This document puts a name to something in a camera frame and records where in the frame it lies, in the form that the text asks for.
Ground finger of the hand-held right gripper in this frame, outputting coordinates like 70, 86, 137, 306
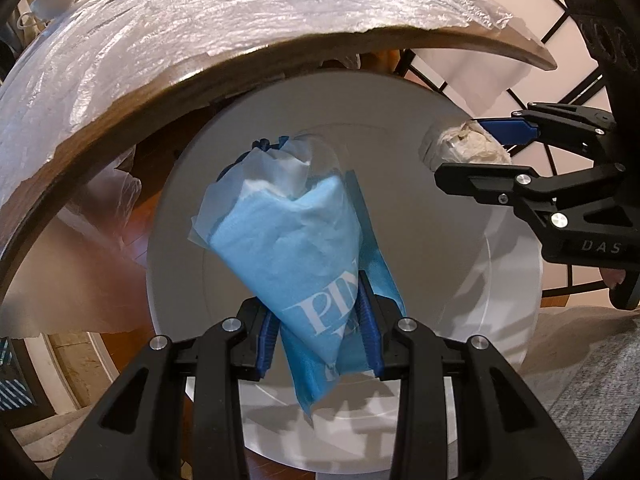
474, 102, 617, 155
434, 161, 627, 252

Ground clear plastic table cover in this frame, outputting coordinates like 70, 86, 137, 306
0, 0, 527, 218

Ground grey rug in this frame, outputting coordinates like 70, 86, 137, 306
517, 305, 640, 480

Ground white wrapper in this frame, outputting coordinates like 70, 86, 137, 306
419, 119, 513, 171

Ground round wooden table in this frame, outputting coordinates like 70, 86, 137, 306
0, 0, 559, 338

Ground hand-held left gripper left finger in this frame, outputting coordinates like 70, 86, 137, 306
52, 297, 281, 480

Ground blue striped panel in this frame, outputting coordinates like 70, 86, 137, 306
0, 336, 37, 412

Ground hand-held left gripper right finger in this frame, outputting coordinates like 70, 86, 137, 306
357, 270, 586, 480

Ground clear plastic bag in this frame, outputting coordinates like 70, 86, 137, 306
106, 156, 144, 243

